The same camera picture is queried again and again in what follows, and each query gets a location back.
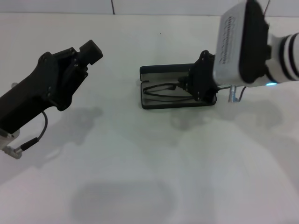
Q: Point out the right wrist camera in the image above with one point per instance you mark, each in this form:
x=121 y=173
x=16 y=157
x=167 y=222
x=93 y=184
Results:
x=233 y=46

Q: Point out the black glasses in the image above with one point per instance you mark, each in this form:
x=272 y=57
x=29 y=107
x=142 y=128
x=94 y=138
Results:
x=174 y=87

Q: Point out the black glasses case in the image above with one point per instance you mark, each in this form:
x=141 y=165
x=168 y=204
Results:
x=163 y=106

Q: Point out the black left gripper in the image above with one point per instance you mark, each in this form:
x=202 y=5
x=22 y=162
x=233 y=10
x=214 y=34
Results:
x=35 y=93

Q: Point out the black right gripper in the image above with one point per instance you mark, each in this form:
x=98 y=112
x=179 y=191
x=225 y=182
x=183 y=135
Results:
x=203 y=77

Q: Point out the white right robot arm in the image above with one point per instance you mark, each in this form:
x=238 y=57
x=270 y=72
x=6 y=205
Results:
x=287 y=58

